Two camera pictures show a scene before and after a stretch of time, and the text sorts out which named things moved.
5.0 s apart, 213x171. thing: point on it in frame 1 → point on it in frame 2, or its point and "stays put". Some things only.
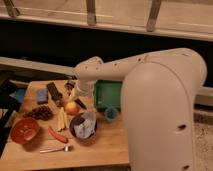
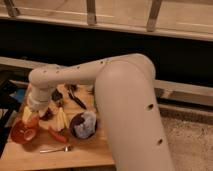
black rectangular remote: x=53 y=91 stays put
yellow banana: x=62 y=120 stays put
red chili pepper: x=57 y=136 stays put
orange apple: x=71 y=108 → x=33 y=122
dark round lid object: x=69 y=85 stays put
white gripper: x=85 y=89 → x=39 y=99
